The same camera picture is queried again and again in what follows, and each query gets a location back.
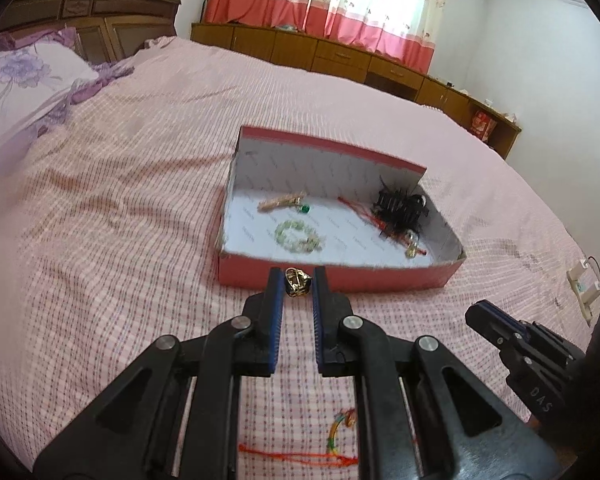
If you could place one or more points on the low wooden cabinet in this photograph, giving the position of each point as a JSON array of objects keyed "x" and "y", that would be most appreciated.
[{"x": 340, "y": 57}]

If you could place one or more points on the red gift box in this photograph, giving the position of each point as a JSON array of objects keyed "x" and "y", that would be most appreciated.
[{"x": 484, "y": 126}]

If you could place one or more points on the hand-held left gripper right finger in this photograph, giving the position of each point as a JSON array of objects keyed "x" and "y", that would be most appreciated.
[{"x": 320, "y": 310}]

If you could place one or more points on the gold earring with green bead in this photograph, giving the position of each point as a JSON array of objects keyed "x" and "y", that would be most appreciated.
[{"x": 304, "y": 207}]

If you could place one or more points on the red cardboard box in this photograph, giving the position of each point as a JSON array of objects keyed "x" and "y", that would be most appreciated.
[{"x": 330, "y": 277}]

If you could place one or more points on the dark wooden headboard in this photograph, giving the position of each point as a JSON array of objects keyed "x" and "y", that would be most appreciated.
[{"x": 105, "y": 10}]

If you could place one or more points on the white power strip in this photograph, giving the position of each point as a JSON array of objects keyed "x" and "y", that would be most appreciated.
[{"x": 582, "y": 287}]

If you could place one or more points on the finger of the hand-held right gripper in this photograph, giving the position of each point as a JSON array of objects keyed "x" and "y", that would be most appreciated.
[
  {"x": 485, "y": 325},
  {"x": 502, "y": 314}
]

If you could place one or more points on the black bow hair clip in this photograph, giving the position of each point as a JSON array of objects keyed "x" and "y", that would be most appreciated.
[{"x": 397, "y": 207}]

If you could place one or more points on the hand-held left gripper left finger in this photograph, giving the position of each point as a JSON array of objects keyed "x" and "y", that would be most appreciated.
[{"x": 275, "y": 310}]

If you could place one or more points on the pink hair clip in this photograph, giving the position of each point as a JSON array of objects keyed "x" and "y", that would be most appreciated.
[{"x": 280, "y": 202}]

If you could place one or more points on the purple floral pillow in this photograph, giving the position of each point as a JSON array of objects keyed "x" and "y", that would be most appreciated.
[{"x": 20, "y": 80}]

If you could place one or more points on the pink and cream curtains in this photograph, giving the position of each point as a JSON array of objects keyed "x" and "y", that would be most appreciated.
[{"x": 330, "y": 0}]

